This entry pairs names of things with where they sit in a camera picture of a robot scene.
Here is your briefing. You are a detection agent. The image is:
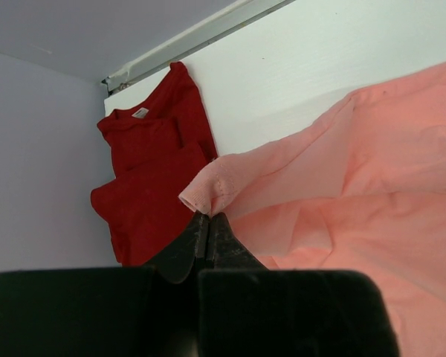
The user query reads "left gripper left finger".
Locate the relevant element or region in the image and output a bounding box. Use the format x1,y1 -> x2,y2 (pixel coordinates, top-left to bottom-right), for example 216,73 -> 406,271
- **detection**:
0,213 -> 209,356

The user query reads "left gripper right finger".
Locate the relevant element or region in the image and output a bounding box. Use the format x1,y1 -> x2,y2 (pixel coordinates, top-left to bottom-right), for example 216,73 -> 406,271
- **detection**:
198,214 -> 401,356

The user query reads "pink t-shirt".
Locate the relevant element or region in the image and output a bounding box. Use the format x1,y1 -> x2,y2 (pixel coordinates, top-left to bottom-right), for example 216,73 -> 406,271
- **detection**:
179,62 -> 446,356

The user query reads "red folded t-shirt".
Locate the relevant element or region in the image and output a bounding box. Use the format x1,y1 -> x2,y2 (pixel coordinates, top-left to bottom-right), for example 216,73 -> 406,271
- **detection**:
91,62 -> 218,266

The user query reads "aluminium table edge rail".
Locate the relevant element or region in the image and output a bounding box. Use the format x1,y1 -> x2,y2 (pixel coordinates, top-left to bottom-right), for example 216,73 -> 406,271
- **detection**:
103,0 -> 291,94

